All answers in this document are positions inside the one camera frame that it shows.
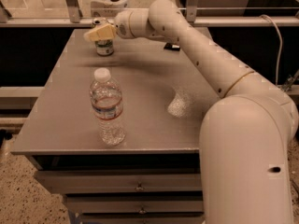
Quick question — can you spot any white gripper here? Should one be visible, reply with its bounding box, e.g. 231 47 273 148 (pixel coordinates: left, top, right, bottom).
83 10 134 42

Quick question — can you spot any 7up soda can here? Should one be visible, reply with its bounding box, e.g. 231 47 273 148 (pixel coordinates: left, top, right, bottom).
92 17 115 57

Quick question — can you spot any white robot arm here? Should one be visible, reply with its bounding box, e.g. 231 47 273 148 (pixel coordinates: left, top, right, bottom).
84 0 298 224

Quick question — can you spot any clear plastic water bottle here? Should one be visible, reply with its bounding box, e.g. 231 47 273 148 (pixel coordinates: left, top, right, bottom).
90 68 125 146

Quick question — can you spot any grey drawer cabinet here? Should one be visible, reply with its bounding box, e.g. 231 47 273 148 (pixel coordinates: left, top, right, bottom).
12 31 217 224

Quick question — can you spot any top drawer with knob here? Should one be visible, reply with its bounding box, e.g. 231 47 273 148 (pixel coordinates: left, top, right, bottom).
35 169 202 194

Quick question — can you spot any drawer with knob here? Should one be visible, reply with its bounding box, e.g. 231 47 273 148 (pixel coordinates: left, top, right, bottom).
64 196 204 214
35 169 202 194

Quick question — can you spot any middle drawer with knob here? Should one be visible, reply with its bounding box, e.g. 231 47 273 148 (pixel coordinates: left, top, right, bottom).
64 196 204 214

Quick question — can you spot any bottom drawer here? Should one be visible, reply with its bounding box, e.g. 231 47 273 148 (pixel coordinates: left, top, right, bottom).
80 215 204 224

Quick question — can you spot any metal railing frame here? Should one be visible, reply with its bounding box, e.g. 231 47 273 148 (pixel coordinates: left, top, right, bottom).
0 0 299 28

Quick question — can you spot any white cable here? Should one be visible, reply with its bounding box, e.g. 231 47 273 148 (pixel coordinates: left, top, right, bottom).
260 14 284 87

